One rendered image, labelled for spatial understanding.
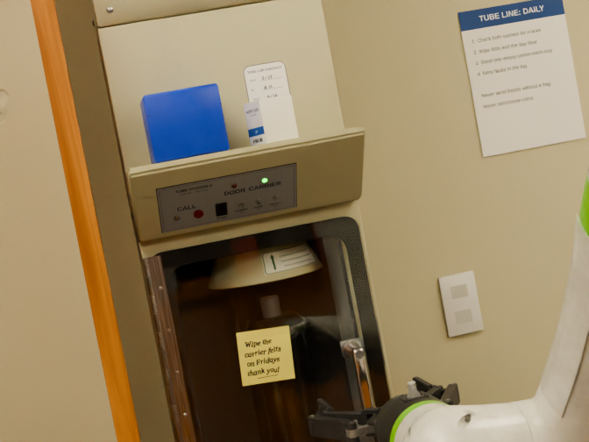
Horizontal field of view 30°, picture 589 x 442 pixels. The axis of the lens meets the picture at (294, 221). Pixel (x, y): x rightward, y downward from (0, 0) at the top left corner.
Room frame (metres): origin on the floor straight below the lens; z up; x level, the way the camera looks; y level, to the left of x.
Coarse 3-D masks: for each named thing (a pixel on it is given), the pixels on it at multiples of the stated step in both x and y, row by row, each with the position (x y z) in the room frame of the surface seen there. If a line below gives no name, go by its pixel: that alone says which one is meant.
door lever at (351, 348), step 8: (344, 344) 1.56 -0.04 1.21; (352, 344) 1.56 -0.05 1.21; (344, 352) 1.56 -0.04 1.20; (352, 352) 1.52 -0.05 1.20; (360, 352) 1.52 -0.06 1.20; (360, 360) 1.52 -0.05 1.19; (360, 368) 1.52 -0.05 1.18; (360, 376) 1.52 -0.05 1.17; (360, 384) 1.52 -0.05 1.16; (368, 384) 1.52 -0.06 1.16; (360, 392) 1.52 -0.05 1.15; (368, 392) 1.52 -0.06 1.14; (360, 400) 1.53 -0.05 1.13; (368, 400) 1.52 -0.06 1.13
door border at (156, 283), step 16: (160, 272) 1.53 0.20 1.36; (160, 288) 1.52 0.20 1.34; (160, 304) 1.52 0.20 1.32; (160, 320) 1.52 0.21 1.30; (160, 352) 1.52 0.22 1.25; (176, 352) 1.53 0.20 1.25; (176, 368) 1.52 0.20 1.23; (176, 384) 1.52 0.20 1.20; (176, 400) 1.52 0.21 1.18; (176, 432) 1.52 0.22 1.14; (192, 432) 1.53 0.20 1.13
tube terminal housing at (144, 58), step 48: (288, 0) 1.58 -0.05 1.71; (144, 48) 1.54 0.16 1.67; (192, 48) 1.55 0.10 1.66; (240, 48) 1.57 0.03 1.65; (288, 48) 1.58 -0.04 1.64; (240, 96) 1.56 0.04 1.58; (336, 96) 1.59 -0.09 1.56; (144, 144) 1.54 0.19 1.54; (240, 144) 1.56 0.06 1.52; (192, 240) 1.55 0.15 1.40
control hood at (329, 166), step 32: (352, 128) 1.47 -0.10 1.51; (192, 160) 1.43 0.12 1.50; (224, 160) 1.44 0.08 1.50; (256, 160) 1.46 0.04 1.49; (288, 160) 1.47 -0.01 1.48; (320, 160) 1.49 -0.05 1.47; (352, 160) 1.51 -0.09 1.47; (320, 192) 1.53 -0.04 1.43; (352, 192) 1.55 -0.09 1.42; (224, 224) 1.53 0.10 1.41
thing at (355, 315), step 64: (192, 256) 1.53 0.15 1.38; (256, 256) 1.55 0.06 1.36; (320, 256) 1.56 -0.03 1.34; (192, 320) 1.53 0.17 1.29; (256, 320) 1.55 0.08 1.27; (320, 320) 1.56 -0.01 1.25; (192, 384) 1.53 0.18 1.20; (256, 384) 1.54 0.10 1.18; (320, 384) 1.56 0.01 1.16; (384, 384) 1.57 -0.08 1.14
